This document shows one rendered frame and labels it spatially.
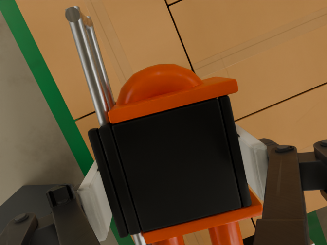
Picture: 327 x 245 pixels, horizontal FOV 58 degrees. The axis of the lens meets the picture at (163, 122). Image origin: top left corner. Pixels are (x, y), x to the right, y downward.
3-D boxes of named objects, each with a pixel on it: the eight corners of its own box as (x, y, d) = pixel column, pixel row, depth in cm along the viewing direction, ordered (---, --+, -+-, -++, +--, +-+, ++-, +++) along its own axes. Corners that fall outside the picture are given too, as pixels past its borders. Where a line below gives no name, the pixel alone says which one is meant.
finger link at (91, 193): (107, 240, 15) (92, 244, 15) (120, 185, 22) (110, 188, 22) (90, 186, 14) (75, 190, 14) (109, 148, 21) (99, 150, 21)
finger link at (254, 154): (251, 148, 14) (266, 144, 14) (220, 121, 21) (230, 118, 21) (262, 203, 15) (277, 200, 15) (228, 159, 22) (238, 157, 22)
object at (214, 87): (240, 183, 23) (265, 215, 18) (146, 207, 23) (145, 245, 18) (217, 75, 21) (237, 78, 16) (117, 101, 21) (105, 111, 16)
